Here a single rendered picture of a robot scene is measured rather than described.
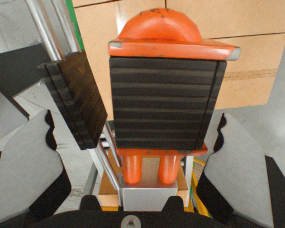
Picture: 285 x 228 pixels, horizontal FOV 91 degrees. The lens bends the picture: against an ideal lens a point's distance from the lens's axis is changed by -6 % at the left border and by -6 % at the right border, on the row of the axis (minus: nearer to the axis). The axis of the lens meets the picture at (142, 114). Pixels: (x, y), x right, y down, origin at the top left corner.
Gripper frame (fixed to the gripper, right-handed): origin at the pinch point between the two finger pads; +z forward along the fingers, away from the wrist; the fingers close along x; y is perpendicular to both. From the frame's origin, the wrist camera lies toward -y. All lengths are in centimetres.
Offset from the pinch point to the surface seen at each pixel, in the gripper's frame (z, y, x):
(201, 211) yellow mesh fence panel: 47, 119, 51
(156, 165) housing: 1.5, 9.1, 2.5
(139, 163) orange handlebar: -0.7, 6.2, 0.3
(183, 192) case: 26, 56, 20
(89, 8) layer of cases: 66, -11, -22
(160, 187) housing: -1.5, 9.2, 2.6
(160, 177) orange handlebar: -0.6, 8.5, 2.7
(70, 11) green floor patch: 121, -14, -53
